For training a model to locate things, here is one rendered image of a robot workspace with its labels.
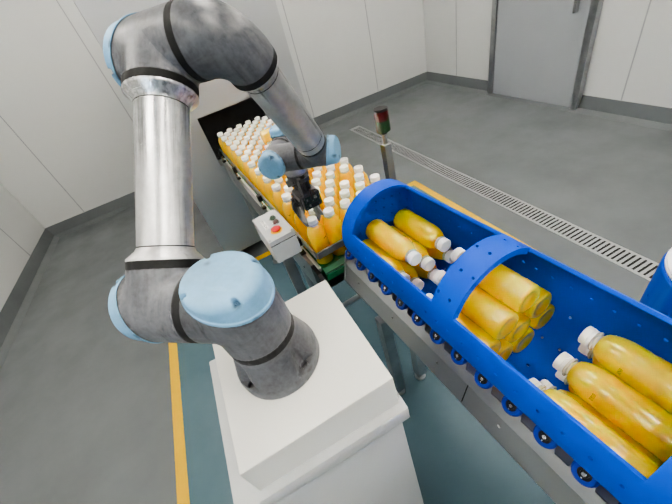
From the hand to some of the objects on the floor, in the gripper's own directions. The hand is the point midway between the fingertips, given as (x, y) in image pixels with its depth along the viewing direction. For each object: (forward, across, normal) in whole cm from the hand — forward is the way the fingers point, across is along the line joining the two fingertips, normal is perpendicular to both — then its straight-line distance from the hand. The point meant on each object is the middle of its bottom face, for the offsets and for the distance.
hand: (311, 220), depth 119 cm
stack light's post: (+109, +52, +26) cm, 124 cm away
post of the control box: (+109, -13, +8) cm, 110 cm away
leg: (+109, +9, -19) cm, 111 cm away
